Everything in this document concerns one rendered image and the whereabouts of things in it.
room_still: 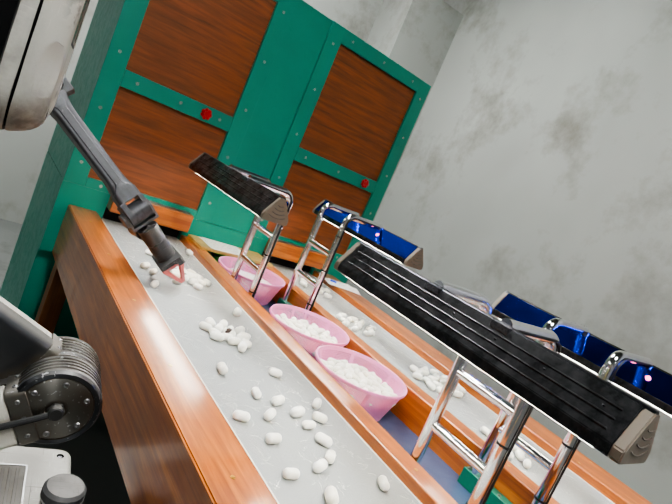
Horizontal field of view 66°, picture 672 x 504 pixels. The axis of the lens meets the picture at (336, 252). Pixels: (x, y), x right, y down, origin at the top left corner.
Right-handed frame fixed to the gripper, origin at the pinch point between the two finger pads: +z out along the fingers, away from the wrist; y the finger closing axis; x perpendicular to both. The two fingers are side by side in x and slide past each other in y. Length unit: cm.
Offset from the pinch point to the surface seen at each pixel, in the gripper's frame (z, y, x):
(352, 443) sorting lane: 12, -73, -8
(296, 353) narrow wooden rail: 13.8, -40.3, -12.2
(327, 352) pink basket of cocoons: 26.3, -33.9, -21.2
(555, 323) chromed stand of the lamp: 15, -81, -59
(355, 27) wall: 27, 258, -242
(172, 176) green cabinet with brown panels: -8, 57, -20
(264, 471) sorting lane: -7, -81, 9
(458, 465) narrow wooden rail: 43, -75, -28
